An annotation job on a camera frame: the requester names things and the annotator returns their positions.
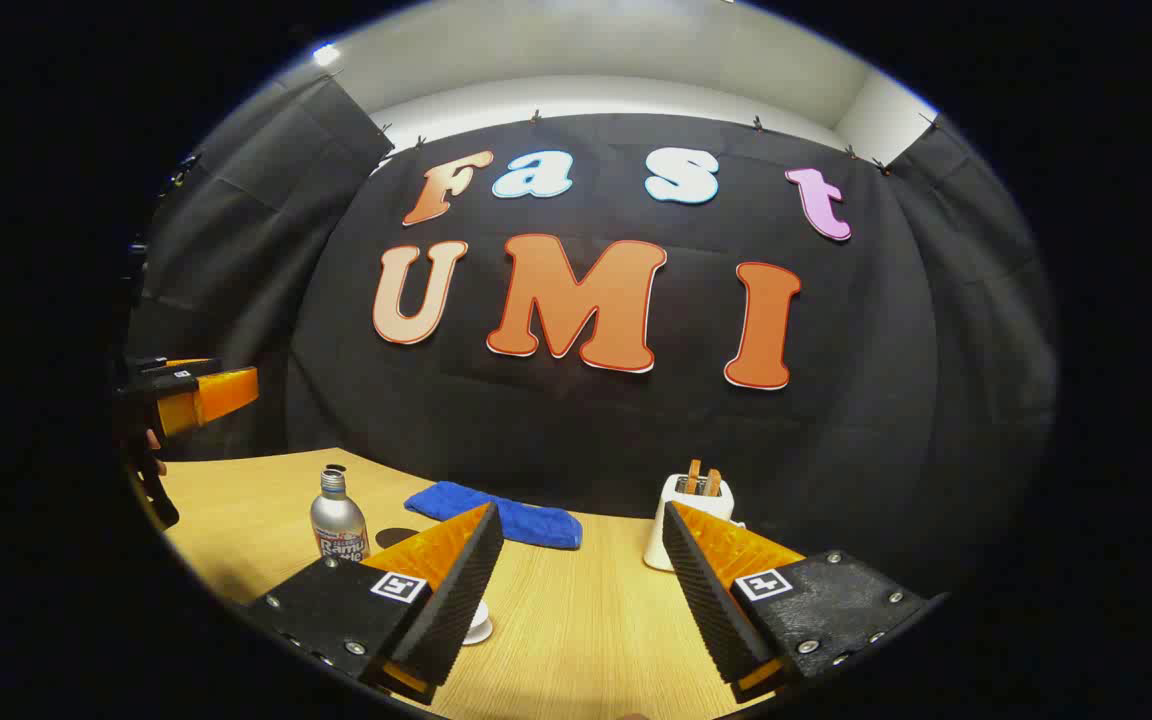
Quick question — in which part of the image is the white toaster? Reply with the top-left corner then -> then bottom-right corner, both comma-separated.
643,473 -> 737,573

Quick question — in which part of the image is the silver water bottle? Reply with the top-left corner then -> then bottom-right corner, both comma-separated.
310,465 -> 371,563

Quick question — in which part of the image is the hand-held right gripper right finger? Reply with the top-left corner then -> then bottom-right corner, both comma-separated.
662,500 -> 929,706

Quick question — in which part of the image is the blue cloth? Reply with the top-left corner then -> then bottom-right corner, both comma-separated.
404,481 -> 584,551

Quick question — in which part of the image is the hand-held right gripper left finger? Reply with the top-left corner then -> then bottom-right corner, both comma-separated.
246,502 -> 505,706

